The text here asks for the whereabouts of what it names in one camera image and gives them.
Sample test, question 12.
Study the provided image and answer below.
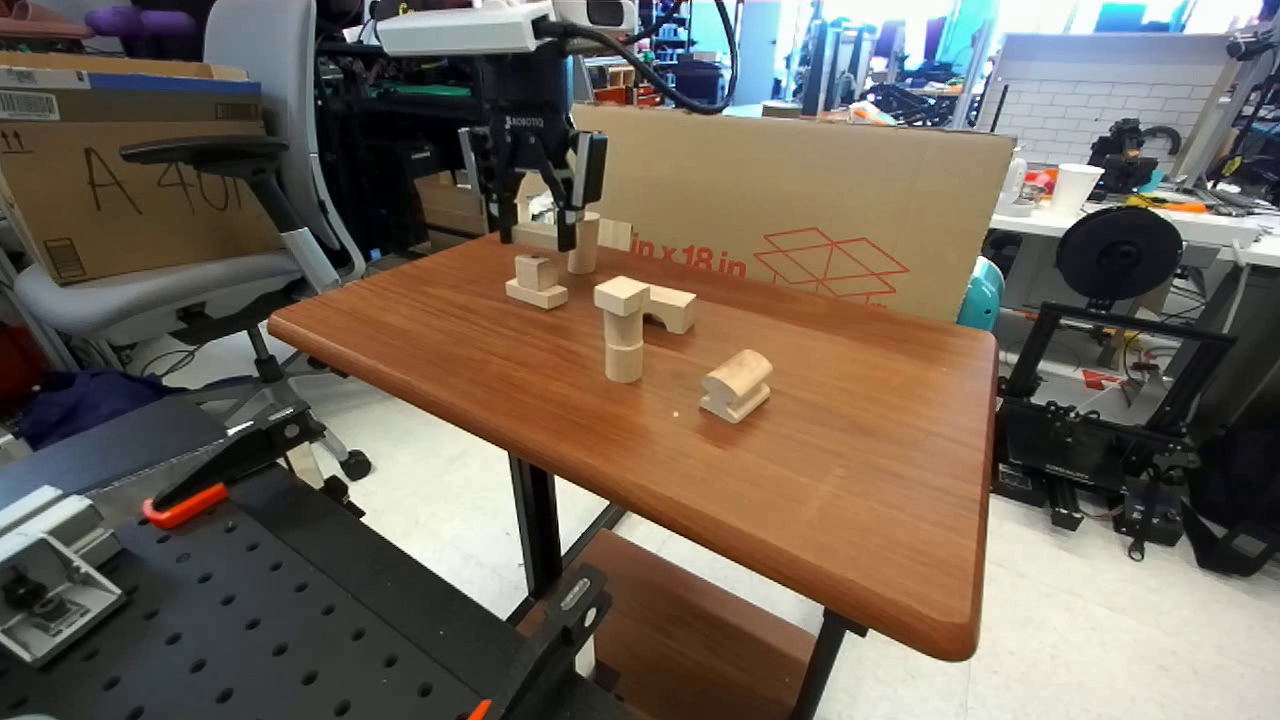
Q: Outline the teal exercise ball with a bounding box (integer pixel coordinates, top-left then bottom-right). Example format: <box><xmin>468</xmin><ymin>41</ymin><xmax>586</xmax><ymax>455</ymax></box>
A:
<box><xmin>952</xmin><ymin>252</ymin><xmax>1012</xmax><ymax>335</ymax></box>

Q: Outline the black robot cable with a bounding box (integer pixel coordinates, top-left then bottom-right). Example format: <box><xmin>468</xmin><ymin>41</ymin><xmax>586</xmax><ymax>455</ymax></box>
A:
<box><xmin>563</xmin><ymin>0</ymin><xmax>745</xmax><ymax>119</ymax></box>

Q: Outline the notched wooden block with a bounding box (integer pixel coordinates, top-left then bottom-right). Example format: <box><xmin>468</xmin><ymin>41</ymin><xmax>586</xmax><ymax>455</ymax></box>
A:
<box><xmin>500</xmin><ymin>248</ymin><xmax>575</xmax><ymax>315</ymax></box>

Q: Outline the round-topped wooden block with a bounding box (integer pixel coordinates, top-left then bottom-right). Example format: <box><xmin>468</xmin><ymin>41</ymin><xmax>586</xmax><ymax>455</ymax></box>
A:
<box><xmin>694</xmin><ymin>342</ymin><xmax>775</xmax><ymax>426</ymax></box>

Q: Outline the purple object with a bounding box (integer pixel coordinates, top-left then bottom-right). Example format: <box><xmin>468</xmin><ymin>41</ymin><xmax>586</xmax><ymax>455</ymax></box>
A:
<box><xmin>81</xmin><ymin>0</ymin><xmax>204</xmax><ymax>41</ymax></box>

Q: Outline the black device on desk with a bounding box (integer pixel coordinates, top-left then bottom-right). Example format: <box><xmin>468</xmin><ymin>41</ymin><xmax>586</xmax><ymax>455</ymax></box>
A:
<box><xmin>1082</xmin><ymin>110</ymin><xmax>1186</xmax><ymax>199</ymax></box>

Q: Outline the wooden lower table shelf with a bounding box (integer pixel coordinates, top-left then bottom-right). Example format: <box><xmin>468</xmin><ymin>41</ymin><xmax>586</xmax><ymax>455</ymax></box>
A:
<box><xmin>513</xmin><ymin>529</ymin><xmax>824</xmax><ymax>720</ymax></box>

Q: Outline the white grid panel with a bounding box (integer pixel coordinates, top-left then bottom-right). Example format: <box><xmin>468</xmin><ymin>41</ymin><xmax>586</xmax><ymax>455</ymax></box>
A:
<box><xmin>990</xmin><ymin>31</ymin><xmax>1242</xmax><ymax>170</ymax></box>

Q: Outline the black table leg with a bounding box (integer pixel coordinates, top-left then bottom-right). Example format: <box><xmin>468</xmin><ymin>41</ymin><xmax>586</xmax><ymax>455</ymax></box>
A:
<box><xmin>505</xmin><ymin>452</ymin><xmax>567</xmax><ymax>606</ymax></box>
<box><xmin>791</xmin><ymin>606</ymin><xmax>851</xmax><ymax>720</ymax></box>

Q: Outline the small wooden rectangular block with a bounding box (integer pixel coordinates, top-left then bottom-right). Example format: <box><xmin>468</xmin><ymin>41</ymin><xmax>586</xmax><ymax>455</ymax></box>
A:
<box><xmin>571</xmin><ymin>212</ymin><xmax>635</xmax><ymax>279</ymax></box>

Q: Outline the orange-handled black bar clamp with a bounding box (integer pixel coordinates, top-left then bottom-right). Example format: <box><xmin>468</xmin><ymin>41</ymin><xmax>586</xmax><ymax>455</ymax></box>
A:
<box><xmin>135</xmin><ymin>399</ymin><xmax>325</xmax><ymax>534</ymax></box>
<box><xmin>461</xmin><ymin>564</ymin><xmax>621</xmax><ymax>720</ymax></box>

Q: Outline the wooden arch block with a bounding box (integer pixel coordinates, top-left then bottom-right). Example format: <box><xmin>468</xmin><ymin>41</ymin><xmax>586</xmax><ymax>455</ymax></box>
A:
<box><xmin>642</xmin><ymin>279</ymin><xmax>705</xmax><ymax>339</ymax></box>

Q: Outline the large red-printed cardboard box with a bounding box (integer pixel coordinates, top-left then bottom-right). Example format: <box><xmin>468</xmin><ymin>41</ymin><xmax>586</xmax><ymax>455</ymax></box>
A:
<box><xmin>571</xmin><ymin>101</ymin><xmax>1019</xmax><ymax>333</ymax></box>

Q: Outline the silver metal camera bracket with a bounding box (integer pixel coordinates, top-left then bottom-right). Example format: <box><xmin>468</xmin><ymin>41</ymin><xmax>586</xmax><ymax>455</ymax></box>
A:
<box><xmin>0</xmin><ymin>482</ymin><xmax>131</xmax><ymax>673</ymax></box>

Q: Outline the handwritten brown cardboard box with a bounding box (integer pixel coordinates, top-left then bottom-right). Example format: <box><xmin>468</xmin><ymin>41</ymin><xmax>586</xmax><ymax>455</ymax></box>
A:
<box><xmin>0</xmin><ymin>50</ymin><xmax>290</xmax><ymax>292</ymax></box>

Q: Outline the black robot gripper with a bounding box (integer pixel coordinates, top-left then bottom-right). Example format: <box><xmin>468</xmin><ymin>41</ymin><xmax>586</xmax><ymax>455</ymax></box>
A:
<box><xmin>461</xmin><ymin>115</ymin><xmax>586</xmax><ymax>256</ymax></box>

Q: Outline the black 3D printer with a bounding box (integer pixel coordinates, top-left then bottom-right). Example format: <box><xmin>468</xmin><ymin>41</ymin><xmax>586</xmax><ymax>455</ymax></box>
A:
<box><xmin>990</xmin><ymin>295</ymin><xmax>1236</xmax><ymax>534</ymax></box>

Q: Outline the black filament spool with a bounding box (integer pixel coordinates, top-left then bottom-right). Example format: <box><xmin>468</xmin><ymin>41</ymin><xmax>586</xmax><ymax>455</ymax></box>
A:
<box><xmin>1054</xmin><ymin>199</ymin><xmax>1186</xmax><ymax>306</ymax></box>

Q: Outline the white desk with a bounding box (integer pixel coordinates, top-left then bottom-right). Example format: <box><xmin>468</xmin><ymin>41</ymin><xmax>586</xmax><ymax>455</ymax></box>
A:
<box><xmin>987</xmin><ymin>195</ymin><xmax>1280</xmax><ymax>271</ymax></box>

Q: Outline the white box with red print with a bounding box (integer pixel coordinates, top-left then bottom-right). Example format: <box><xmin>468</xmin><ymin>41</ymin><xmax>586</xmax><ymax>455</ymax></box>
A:
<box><xmin>1000</xmin><ymin>155</ymin><xmax>1109</xmax><ymax>222</ymax></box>

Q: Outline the white office chair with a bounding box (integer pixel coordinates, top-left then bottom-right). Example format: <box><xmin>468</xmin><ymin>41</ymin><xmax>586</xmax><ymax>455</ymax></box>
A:
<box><xmin>6</xmin><ymin>0</ymin><xmax>380</xmax><ymax>529</ymax></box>

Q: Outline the dark blue bag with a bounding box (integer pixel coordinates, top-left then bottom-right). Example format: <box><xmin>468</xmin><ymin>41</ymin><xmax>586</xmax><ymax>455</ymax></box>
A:
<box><xmin>6</xmin><ymin>368</ymin><xmax>152</xmax><ymax>455</ymax></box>

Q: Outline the black perforated breadboard platform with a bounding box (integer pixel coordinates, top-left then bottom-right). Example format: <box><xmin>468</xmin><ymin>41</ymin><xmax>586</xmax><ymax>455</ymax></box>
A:
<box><xmin>0</xmin><ymin>462</ymin><xmax>621</xmax><ymax>720</ymax></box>

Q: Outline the tall upright wooden block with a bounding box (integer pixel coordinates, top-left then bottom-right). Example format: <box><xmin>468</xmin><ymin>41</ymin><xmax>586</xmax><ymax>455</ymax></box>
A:
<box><xmin>586</xmin><ymin>271</ymin><xmax>656</xmax><ymax>387</ymax></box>

